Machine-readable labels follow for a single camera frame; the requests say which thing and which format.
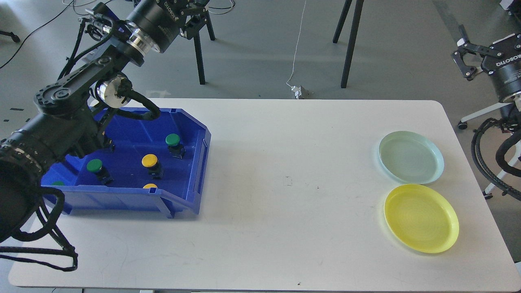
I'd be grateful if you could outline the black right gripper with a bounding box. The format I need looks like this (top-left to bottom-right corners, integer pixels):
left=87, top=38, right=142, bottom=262
left=451, top=35, right=521, bottom=103

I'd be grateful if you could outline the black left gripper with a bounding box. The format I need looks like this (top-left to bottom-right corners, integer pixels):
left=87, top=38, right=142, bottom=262
left=127, top=0, right=195, bottom=53

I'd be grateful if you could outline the yellow push button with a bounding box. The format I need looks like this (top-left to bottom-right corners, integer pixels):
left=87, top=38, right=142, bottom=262
left=141, top=153, right=164, bottom=179

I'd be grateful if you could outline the green push button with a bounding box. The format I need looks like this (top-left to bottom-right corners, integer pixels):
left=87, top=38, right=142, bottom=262
left=86, top=158, right=114, bottom=185
left=164, top=133, right=186, bottom=159

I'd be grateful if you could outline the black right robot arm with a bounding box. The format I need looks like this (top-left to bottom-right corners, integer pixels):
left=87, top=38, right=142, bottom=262
left=451, top=26, right=521, bottom=200

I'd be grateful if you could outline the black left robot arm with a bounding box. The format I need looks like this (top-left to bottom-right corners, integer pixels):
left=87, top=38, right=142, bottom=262
left=0, top=0, right=207, bottom=271

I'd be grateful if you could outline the light green plate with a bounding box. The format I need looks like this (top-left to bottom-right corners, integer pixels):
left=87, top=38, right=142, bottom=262
left=377, top=131, right=445, bottom=185

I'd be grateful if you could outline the yellow plate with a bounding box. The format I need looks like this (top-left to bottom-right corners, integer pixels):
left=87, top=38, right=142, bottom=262
left=383, top=184, right=460, bottom=254

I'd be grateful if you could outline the black tripod leg left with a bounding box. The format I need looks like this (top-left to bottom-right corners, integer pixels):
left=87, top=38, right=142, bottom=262
left=181, top=8, right=216, bottom=85

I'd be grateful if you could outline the black tripod leg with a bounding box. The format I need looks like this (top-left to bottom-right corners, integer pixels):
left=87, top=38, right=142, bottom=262
left=332, top=0, right=365, bottom=89
left=181, top=8, right=216, bottom=85

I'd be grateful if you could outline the white office chair base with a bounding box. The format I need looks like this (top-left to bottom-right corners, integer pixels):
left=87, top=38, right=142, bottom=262
left=456, top=103, right=521, bottom=200

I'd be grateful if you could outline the black tripod leg right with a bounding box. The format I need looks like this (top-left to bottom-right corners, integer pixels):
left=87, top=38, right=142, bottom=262
left=332, top=0, right=365, bottom=89

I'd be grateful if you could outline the blue plastic bin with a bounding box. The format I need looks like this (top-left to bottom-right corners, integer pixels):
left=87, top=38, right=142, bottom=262
left=42, top=108, right=211, bottom=219

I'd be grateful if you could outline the white cable with plug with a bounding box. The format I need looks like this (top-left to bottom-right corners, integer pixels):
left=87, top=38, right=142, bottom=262
left=286, top=0, right=313, bottom=100

